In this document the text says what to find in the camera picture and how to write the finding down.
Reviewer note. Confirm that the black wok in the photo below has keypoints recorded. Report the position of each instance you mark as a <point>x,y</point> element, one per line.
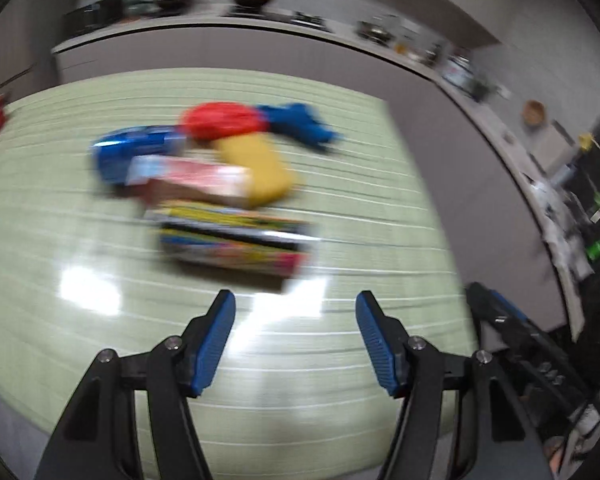
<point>242,0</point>

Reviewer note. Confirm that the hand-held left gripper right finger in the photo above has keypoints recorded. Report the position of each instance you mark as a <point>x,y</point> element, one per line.
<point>380,345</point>

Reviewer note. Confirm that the red snack packet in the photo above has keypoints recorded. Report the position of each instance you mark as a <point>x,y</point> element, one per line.
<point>220,120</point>

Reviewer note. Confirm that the white cloth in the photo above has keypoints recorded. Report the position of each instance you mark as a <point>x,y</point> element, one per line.
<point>570,252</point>

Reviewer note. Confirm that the teal ceramic jar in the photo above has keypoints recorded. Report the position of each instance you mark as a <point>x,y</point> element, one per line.
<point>136,1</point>

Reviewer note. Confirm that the yellow black printed snack pack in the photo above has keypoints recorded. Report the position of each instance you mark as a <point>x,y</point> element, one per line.
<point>230,240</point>

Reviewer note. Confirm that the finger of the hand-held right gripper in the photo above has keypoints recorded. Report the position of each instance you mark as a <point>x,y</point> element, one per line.
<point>497,310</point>

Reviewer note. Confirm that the black gas stove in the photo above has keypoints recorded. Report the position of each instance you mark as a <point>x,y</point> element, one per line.
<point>310,20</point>

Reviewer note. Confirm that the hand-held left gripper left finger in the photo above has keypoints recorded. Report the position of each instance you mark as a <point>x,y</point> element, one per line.
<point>210,345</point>

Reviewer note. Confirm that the white cutting board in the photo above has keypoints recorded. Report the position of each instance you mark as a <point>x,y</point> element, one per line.
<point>552,147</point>

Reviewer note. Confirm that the blue snack packet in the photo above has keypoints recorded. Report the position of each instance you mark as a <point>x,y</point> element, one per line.
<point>125,155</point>

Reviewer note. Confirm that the yellow sponge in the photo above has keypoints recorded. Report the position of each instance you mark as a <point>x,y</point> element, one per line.
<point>265,170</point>

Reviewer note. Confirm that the metal pan with lid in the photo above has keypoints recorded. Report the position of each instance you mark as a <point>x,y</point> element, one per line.
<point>376,30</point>

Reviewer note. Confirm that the orange colander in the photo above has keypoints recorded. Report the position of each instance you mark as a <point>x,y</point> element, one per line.
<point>535,114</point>

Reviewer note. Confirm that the yellow hanging cloth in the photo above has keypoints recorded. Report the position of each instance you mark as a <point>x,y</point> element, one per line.
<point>587,142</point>

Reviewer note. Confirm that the green checked tablecloth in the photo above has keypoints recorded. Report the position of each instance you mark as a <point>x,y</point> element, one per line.
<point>105,270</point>

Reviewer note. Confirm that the white rice cooker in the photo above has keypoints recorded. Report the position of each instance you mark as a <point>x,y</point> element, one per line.
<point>457,71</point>

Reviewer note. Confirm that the black microwave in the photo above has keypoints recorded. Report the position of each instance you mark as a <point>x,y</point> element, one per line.
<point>92,16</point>

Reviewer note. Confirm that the blue cloth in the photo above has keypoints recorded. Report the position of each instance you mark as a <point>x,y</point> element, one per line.
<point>300,125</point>

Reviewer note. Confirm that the pink white crumpled packet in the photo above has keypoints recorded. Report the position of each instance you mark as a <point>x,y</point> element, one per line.
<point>190,180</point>

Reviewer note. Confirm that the black utensil holder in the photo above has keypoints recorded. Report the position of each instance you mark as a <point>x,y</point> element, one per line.
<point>481,90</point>

